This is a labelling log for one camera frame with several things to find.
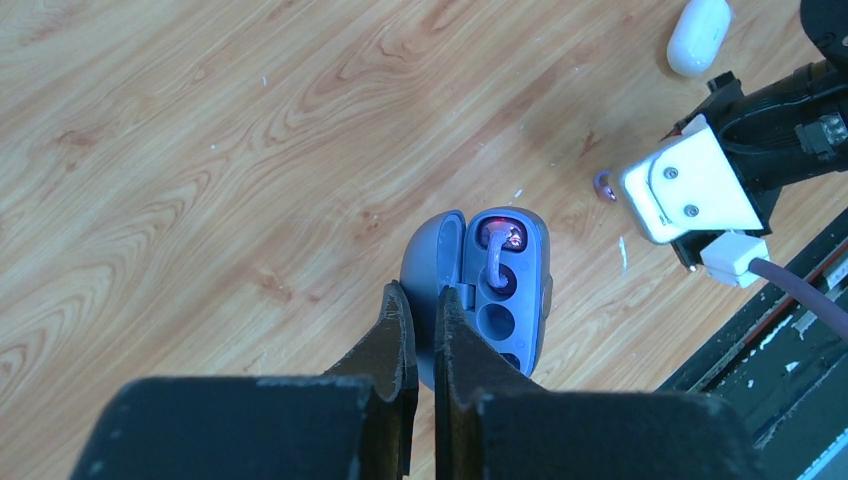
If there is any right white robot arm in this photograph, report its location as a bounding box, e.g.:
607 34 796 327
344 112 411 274
694 1 847 237

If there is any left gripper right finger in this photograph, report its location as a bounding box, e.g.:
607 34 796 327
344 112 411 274
434 288 766 479

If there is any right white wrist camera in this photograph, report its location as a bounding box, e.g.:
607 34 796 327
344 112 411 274
610 114 770 288

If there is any purple earbud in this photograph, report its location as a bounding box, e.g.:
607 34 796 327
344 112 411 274
479 217 527 291
593 170 617 203

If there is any blue-grey earbud case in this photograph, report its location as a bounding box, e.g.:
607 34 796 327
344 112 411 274
399 206 553 388

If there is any white earbud charging case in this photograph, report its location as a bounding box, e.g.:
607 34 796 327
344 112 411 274
666 0 733 77

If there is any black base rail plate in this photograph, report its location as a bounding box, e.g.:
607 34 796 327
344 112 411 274
655 208 848 480

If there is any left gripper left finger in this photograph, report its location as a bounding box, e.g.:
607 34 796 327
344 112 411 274
71 282 419 479

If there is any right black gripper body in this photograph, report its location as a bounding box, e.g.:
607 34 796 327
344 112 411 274
668 60 847 237

